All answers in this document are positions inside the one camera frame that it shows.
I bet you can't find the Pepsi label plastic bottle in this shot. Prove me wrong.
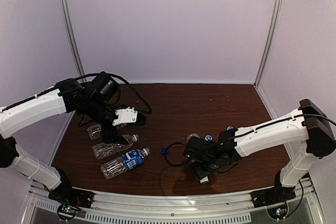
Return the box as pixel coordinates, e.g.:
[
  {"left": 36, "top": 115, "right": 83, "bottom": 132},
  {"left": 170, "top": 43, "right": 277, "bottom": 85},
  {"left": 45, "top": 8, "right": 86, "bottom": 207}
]
[{"left": 87, "top": 124, "right": 125, "bottom": 143}]

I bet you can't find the clear unlabeled plastic bottle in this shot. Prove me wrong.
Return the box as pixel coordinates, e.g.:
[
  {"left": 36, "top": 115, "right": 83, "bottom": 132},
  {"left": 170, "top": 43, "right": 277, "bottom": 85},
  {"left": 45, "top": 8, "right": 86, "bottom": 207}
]
[{"left": 92, "top": 134, "right": 140, "bottom": 160}]

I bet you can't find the blue label water bottle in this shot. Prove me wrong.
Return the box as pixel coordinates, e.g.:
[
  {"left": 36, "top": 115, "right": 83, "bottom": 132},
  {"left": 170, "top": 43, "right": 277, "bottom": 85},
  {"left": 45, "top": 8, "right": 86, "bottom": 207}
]
[{"left": 100, "top": 147, "right": 151, "bottom": 179}]

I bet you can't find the blue bottle cap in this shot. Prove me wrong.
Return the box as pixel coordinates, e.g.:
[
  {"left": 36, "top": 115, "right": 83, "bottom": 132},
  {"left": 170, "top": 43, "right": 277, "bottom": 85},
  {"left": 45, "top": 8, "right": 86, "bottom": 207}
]
[{"left": 161, "top": 147, "right": 169, "bottom": 155}]

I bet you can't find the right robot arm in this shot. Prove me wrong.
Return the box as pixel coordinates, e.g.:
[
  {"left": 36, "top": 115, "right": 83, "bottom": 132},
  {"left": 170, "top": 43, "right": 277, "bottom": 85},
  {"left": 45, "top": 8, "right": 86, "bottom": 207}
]
[{"left": 183, "top": 99, "right": 335, "bottom": 198}]

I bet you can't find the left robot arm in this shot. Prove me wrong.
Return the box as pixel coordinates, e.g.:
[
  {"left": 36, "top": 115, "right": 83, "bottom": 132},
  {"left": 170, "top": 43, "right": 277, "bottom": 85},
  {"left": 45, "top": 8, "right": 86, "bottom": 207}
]
[{"left": 1, "top": 71, "right": 152, "bottom": 200}]

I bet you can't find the right circuit board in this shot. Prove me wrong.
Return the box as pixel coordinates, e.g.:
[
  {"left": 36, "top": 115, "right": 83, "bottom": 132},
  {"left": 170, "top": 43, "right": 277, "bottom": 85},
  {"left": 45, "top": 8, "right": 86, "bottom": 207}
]
[{"left": 266, "top": 203, "right": 289, "bottom": 221}]

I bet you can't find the circuit board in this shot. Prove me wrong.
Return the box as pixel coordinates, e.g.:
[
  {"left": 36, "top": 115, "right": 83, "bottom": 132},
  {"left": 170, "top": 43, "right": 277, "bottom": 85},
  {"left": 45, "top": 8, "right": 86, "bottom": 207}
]
[
  {"left": 56, "top": 204, "right": 79, "bottom": 221},
  {"left": 266, "top": 203, "right": 289, "bottom": 221}
]

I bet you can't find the left circuit board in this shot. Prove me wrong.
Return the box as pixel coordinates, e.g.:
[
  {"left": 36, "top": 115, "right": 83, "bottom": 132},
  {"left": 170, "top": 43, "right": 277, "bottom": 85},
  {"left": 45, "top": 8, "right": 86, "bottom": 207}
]
[{"left": 56, "top": 204, "right": 79, "bottom": 221}]

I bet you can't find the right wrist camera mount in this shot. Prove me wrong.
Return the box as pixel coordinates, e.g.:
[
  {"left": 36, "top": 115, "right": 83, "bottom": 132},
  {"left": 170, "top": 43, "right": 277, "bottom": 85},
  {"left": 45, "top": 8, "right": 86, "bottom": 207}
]
[{"left": 183, "top": 136, "right": 213, "bottom": 162}]

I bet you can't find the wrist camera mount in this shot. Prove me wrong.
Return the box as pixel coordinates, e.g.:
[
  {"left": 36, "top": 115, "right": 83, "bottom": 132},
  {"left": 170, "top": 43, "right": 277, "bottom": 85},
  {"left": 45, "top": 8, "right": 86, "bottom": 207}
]
[
  {"left": 183, "top": 136, "right": 213, "bottom": 162},
  {"left": 112, "top": 107, "right": 138, "bottom": 126}
]

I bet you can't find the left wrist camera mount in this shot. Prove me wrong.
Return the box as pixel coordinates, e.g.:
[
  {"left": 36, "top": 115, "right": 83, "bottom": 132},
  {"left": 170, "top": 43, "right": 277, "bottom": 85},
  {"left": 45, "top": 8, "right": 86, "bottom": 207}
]
[{"left": 112, "top": 107, "right": 138, "bottom": 126}]

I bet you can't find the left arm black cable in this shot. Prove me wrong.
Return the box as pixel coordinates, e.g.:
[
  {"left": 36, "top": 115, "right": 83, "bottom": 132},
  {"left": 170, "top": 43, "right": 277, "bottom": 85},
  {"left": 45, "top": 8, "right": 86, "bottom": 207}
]
[{"left": 0, "top": 71, "right": 153, "bottom": 116}]

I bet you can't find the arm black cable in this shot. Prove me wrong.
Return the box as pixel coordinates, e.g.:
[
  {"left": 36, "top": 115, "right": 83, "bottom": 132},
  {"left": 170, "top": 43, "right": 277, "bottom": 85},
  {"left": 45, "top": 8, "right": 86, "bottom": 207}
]
[
  {"left": 164, "top": 113, "right": 336, "bottom": 168},
  {"left": 0, "top": 71, "right": 153, "bottom": 116}
]

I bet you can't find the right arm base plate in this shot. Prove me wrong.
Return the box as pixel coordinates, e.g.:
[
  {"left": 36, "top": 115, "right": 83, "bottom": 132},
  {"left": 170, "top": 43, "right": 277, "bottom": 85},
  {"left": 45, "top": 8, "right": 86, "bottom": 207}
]
[{"left": 250, "top": 187, "right": 296, "bottom": 208}]

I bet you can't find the front aluminium rail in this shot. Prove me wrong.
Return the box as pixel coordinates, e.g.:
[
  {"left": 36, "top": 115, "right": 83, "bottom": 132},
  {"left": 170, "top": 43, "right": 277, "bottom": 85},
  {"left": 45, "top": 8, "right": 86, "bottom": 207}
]
[{"left": 27, "top": 179, "right": 325, "bottom": 223}]

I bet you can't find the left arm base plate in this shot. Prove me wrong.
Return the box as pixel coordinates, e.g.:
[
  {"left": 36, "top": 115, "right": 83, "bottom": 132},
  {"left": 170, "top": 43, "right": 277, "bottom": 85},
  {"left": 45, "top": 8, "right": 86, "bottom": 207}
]
[{"left": 47, "top": 188, "right": 94, "bottom": 209}]

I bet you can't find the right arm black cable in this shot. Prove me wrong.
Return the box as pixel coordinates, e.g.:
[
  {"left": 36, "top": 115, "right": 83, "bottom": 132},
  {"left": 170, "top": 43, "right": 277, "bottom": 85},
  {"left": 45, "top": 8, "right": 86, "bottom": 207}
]
[{"left": 164, "top": 113, "right": 336, "bottom": 168}]

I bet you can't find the left aluminium frame post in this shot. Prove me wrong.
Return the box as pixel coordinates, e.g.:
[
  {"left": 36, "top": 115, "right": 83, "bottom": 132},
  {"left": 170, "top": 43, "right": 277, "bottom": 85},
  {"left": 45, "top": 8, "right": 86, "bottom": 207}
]
[{"left": 60, "top": 0, "right": 85, "bottom": 76}]

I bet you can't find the aluminium frame post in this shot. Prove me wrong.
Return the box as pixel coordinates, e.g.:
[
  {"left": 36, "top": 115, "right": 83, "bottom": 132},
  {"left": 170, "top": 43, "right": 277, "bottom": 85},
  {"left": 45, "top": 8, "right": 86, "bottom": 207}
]
[
  {"left": 254, "top": 0, "right": 283, "bottom": 89},
  {"left": 60, "top": 0, "right": 85, "bottom": 76}
]

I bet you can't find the right aluminium frame post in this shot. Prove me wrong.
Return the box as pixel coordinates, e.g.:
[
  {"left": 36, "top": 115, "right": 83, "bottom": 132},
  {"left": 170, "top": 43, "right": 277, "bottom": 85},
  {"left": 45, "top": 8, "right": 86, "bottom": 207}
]
[{"left": 254, "top": 0, "right": 283, "bottom": 89}]

